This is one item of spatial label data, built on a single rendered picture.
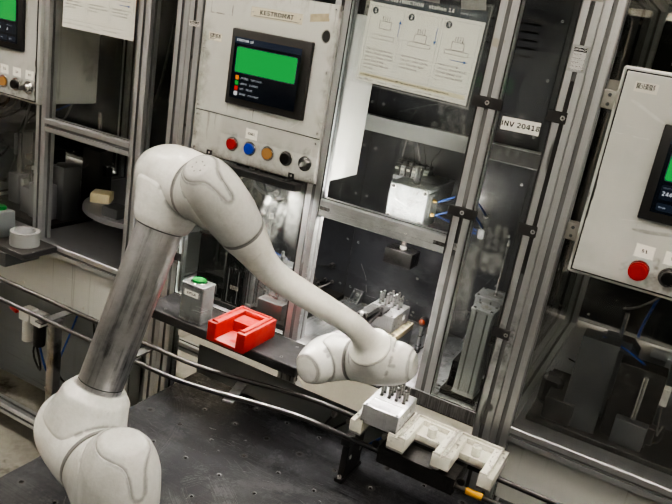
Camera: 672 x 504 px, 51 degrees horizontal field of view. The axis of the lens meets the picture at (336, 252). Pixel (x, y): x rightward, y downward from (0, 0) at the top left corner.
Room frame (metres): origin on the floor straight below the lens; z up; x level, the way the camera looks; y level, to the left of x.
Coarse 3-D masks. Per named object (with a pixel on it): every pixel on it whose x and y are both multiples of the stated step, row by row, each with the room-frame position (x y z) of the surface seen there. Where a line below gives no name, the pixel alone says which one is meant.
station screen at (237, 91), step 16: (256, 48) 1.93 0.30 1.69; (272, 48) 1.91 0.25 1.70; (288, 48) 1.89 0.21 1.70; (240, 80) 1.95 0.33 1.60; (256, 80) 1.93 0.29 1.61; (272, 80) 1.90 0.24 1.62; (240, 96) 1.94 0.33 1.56; (256, 96) 1.92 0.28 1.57; (272, 96) 1.90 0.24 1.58; (288, 96) 1.88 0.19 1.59
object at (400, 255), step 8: (392, 248) 1.95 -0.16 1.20; (400, 248) 1.96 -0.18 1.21; (408, 248) 1.98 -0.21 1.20; (384, 256) 1.96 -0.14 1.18; (392, 256) 1.95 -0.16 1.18; (400, 256) 1.94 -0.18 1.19; (408, 256) 1.93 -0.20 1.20; (416, 256) 1.95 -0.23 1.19; (400, 264) 1.93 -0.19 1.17; (408, 264) 1.92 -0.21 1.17; (416, 264) 1.97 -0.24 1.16
